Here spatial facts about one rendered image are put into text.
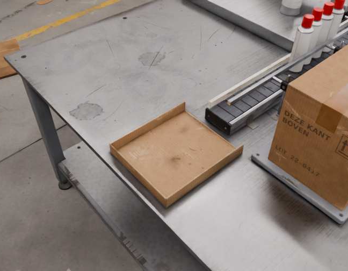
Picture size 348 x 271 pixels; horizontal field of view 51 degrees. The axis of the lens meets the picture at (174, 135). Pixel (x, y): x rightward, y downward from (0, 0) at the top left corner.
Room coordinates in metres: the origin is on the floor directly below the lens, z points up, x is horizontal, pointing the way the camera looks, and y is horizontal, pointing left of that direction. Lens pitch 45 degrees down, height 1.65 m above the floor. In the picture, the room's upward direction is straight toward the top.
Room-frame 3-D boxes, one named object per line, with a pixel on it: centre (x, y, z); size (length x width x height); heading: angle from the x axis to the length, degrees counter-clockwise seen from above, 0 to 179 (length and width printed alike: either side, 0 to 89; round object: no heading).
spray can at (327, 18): (1.21, -0.53, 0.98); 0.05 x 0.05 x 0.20
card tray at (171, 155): (0.75, -0.01, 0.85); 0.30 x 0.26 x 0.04; 131
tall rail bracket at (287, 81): (0.94, -0.33, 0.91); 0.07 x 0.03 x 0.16; 41
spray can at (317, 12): (1.16, -0.48, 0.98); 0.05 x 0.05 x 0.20
